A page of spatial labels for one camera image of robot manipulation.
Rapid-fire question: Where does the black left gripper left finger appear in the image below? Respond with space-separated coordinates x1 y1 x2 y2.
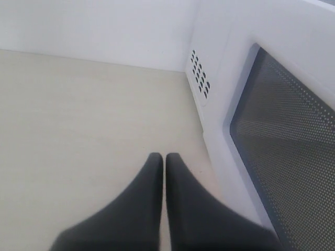
50 153 163 250

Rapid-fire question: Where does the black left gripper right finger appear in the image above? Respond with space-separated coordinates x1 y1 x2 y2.
165 153 283 250

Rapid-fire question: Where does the white microwave door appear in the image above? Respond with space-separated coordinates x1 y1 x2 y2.
201 0 335 251

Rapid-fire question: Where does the white Midea microwave body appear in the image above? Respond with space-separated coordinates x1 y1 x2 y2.
190 1 334 140

